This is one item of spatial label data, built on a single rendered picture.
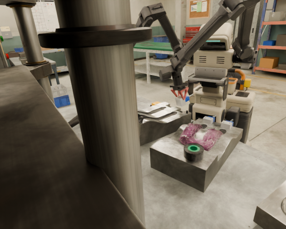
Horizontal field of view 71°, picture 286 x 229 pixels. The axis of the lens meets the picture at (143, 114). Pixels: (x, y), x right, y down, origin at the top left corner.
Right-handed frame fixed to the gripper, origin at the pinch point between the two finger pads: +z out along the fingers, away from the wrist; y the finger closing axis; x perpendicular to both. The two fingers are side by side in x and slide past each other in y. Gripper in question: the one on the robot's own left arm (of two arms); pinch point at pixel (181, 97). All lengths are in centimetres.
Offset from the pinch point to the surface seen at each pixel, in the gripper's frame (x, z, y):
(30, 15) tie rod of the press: -65, -59, 7
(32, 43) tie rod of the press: -68, -50, 7
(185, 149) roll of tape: -35, 3, 40
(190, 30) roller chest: 459, -7, -454
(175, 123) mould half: -12.6, 10.5, 6.1
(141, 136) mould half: -36.6, 6.8, 6.8
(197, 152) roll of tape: -33, 4, 44
